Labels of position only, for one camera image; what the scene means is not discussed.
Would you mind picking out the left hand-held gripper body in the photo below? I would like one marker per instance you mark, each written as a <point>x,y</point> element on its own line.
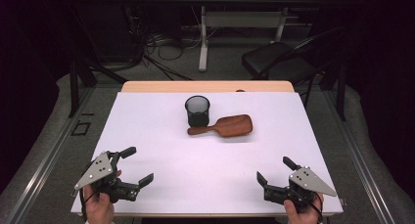
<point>98,171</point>

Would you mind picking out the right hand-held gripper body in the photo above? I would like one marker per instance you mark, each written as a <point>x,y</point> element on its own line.
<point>310,181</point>

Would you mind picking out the brown wooden hairbrush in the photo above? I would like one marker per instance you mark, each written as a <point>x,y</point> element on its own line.
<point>233,126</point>

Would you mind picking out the black mesh cup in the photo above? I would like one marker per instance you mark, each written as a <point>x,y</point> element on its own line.
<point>197,119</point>

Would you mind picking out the person's right hand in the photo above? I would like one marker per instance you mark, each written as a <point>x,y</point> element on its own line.
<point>301,218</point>

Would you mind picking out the person's left hand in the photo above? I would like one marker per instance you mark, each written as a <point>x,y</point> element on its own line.
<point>99,211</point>

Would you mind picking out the black metal stand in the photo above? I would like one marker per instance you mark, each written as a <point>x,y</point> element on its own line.
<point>74,87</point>
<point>341,93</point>

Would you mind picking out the black folding chair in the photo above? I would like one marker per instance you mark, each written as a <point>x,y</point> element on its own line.
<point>277,62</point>

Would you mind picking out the desk with white legs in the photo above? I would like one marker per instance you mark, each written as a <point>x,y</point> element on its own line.
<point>243,20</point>

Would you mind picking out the aluminium floor rail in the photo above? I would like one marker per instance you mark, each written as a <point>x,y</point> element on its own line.
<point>49,162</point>
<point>359,165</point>

